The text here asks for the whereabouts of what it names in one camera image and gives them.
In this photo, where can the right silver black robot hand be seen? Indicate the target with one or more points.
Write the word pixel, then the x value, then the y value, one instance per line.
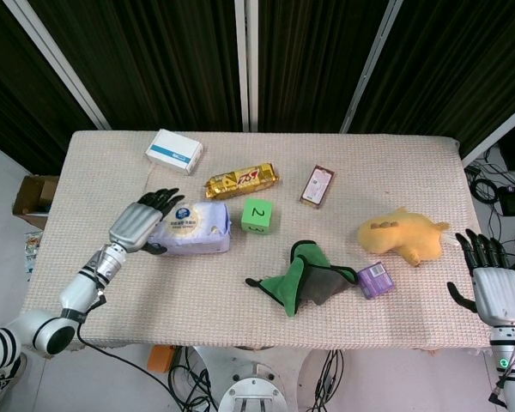
pixel 493 292

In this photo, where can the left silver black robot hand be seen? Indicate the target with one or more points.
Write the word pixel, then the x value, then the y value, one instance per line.
pixel 135 223

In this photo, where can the white lavender pouch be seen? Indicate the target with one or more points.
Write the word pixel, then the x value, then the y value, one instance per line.
pixel 195 232

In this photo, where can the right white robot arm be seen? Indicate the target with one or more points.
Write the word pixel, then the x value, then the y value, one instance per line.
pixel 513 369

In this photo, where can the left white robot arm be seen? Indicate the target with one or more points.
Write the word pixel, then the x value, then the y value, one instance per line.
pixel 51 319

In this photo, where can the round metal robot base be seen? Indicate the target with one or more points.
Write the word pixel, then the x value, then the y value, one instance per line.
pixel 251 392

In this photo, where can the white blue cardboard box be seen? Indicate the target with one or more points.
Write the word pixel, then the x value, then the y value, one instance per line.
pixel 173 151

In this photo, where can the brown cardboard box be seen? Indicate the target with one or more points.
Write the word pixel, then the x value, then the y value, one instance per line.
pixel 34 197

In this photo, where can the yellow plush toy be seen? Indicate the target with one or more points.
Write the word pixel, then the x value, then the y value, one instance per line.
pixel 401 238

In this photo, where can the gold biscuit packet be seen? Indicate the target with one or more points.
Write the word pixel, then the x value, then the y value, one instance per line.
pixel 241 180

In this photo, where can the purple small box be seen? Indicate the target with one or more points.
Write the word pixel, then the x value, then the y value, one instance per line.
pixel 375 280

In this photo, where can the green foam number cube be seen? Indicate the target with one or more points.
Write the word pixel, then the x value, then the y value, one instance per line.
pixel 257 216

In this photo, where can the orange box under table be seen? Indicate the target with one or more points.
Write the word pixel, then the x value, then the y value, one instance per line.
pixel 161 358

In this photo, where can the beige woven table cover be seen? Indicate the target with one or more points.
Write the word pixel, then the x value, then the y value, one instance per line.
pixel 257 317

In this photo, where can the green grey cloth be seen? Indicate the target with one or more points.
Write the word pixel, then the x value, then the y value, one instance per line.
pixel 311 279

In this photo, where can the brown pink snack packet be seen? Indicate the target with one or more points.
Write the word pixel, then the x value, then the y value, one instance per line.
pixel 317 186

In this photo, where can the white folding screen frame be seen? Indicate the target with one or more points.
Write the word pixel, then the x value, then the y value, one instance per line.
pixel 251 64

